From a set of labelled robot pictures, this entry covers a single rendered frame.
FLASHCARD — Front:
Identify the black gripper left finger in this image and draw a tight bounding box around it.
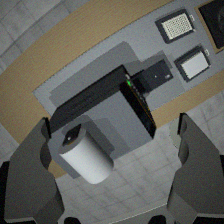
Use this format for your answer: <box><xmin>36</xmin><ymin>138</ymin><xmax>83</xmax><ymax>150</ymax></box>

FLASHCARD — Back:
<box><xmin>0</xmin><ymin>117</ymin><xmax>65</xmax><ymax>224</ymax></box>

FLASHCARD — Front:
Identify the white roll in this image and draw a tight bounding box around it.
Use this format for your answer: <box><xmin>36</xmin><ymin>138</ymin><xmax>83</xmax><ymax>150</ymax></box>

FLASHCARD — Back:
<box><xmin>58</xmin><ymin>128</ymin><xmax>114</xmax><ymax>184</ymax></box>

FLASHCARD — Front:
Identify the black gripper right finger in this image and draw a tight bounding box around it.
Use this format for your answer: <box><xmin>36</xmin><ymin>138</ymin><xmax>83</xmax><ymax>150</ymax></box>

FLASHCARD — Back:
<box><xmin>167</xmin><ymin>112</ymin><xmax>224</xmax><ymax>224</ymax></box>

